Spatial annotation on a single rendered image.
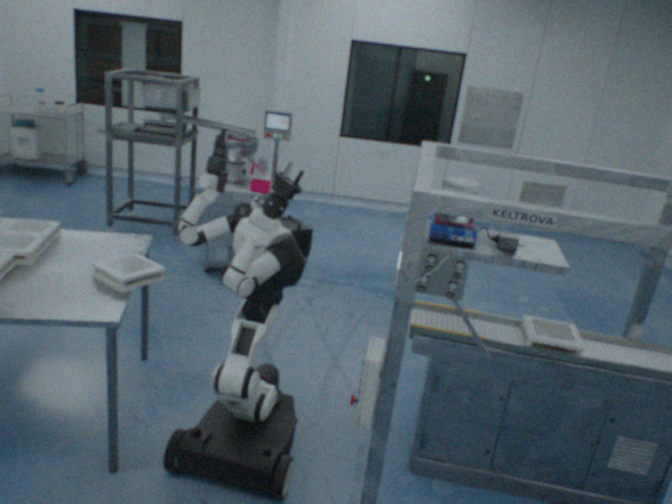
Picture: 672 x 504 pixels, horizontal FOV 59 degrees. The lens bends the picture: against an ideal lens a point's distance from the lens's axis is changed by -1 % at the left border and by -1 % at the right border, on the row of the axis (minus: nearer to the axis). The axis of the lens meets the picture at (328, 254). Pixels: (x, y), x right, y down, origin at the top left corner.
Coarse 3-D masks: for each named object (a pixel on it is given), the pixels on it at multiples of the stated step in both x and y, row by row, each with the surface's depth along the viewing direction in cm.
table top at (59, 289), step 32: (64, 256) 306; (96, 256) 311; (0, 288) 265; (32, 288) 268; (64, 288) 272; (96, 288) 276; (0, 320) 242; (32, 320) 244; (64, 320) 246; (96, 320) 248
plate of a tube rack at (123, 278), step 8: (128, 256) 298; (136, 256) 299; (96, 264) 284; (104, 264) 285; (104, 272) 279; (112, 272) 277; (120, 272) 278; (136, 272) 280; (144, 272) 281; (152, 272) 284; (120, 280) 272; (128, 280) 274
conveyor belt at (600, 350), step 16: (416, 320) 283; (432, 320) 285; (448, 320) 287; (480, 320) 291; (496, 336) 277; (512, 336) 279; (592, 352) 273; (608, 352) 274; (624, 352) 276; (640, 352) 278; (656, 352) 280; (608, 368) 261; (656, 368) 265
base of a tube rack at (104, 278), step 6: (96, 276) 285; (102, 276) 283; (108, 276) 284; (150, 276) 289; (156, 276) 290; (162, 276) 290; (102, 282) 282; (108, 282) 279; (114, 282) 278; (132, 282) 280; (138, 282) 281; (144, 282) 282; (150, 282) 285; (156, 282) 288; (114, 288) 277; (120, 288) 274; (126, 288) 275; (132, 288) 278
